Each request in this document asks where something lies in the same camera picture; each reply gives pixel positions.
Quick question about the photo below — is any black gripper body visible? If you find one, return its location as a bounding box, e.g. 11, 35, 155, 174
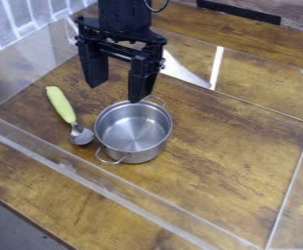
73, 0, 168, 70

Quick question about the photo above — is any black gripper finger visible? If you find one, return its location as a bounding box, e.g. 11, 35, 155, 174
128, 58, 157, 104
79, 43, 108, 88

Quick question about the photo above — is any black bar in background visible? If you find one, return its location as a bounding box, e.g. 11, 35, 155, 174
196, 0, 281, 25

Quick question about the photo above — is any clear acrylic enclosure wall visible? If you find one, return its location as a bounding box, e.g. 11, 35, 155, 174
0, 20, 303, 250

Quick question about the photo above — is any small steel pot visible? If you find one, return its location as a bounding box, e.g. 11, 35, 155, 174
93, 96, 172, 165

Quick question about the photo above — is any green handled metal spoon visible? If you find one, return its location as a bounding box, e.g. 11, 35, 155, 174
45, 86, 93, 146

